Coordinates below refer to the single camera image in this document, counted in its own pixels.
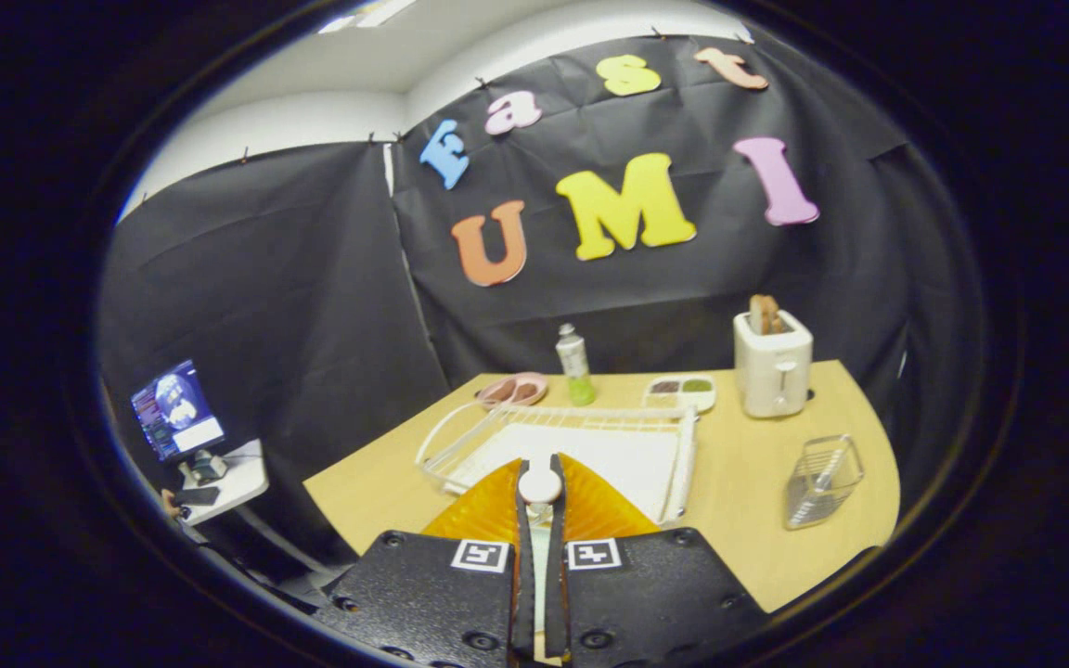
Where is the toast slice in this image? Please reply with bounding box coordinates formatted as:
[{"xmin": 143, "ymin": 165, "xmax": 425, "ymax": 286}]
[{"xmin": 748, "ymin": 294, "xmax": 786, "ymax": 336}]

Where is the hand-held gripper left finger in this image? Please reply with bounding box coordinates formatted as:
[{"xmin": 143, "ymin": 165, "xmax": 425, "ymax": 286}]
[{"xmin": 326, "ymin": 455, "xmax": 536, "ymax": 665}]

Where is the metal wire basket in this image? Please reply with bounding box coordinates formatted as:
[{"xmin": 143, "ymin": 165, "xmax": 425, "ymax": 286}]
[{"xmin": 785, "ymin": 434, "xmax": 865, "ymax": 530}]

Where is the computer monitor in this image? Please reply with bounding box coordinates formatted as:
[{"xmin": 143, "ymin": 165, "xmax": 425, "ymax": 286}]
[{"xmin": 130, "ymin": 359, "xmax": 227, "ymax": 465}]

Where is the clear bottle with green liquid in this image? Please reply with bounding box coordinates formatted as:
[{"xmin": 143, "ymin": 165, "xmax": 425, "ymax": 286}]
[{"xmin": 556, "ymin": 323, "xmax": 597, "ymax": 407}]

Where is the white side table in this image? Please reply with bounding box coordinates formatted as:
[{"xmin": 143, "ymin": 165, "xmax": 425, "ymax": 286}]
[{"xmin": 177, "ymin": 439, "xmax": 269, "ymax": 527}]

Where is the ceiling light panel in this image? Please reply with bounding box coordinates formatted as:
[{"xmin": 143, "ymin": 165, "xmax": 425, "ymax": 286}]
[{"xmin": 316, "ymin": 0, "xmax": 419, "ymax": 35}]

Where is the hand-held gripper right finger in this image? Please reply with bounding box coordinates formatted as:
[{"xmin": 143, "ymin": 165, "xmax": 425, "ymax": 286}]
[{"xmin": 547, "ymin": 453, "xmax": 769, "ymax": 667}]

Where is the white wire dish rack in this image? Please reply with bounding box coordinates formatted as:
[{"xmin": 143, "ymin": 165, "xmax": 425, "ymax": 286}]
[{"xmin": 415, "ymin": 402, "xmax": 701, "ymax": 526}]

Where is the white toaster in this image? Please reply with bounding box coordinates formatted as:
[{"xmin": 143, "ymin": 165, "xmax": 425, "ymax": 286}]
[{"xmin": 733, "ymin": 309, "xmax": 814, "ymax": 418}]

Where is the white two-compartment sauce dish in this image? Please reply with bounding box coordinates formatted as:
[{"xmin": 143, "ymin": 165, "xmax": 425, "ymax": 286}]
[{"xmin": 643, "ymin": 374, "xmax": 717, "ymax": 413}]

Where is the pink bowl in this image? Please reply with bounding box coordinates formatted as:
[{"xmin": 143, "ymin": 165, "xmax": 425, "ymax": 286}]
[{"xmin": 476, "ymin": 372, "xmax": 549, "ymax": 410}]

